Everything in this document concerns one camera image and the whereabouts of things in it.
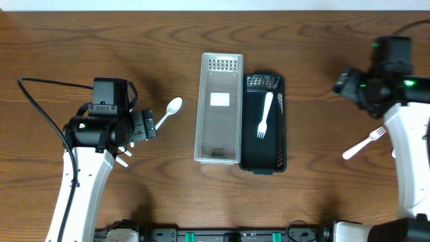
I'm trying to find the white plastic fork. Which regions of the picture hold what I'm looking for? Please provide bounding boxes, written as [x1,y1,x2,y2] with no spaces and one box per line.
[257,92,273,139]
[342,126,386,160]

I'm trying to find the white plastic spoon left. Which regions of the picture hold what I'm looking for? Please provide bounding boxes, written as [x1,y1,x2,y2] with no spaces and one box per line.
[146,97,183,140]

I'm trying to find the black plastic basket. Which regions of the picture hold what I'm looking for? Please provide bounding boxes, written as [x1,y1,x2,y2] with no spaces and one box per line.
[239,71,287,175]

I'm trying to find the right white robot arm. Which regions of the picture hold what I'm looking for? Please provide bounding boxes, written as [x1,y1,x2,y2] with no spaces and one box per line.
[320,67,429,241]

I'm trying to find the clear plastic basket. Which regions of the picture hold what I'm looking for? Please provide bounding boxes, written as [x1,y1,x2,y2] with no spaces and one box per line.
[194,52,243,165]

